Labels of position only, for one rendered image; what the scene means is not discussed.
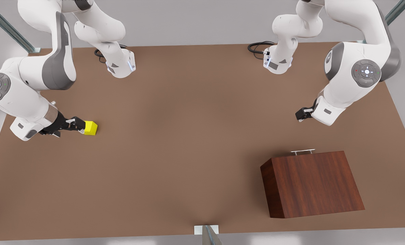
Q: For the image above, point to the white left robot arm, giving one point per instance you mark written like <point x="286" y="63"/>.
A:
<point x="352" y="85"/>

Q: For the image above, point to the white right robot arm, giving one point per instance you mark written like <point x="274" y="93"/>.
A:
<point x="25" y="81"/>

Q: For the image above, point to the silver frame post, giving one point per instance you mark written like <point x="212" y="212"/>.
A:
<point x="8" y="29"/>
<point x="207" y="234"/>
<point x="398" y="10"/>

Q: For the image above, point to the dark wooden drawer cabinet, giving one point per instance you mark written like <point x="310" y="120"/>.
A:
<point x="311" y="185"/>

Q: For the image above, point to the yellow cube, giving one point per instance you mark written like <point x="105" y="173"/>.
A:
<point x="91" y="128"/>

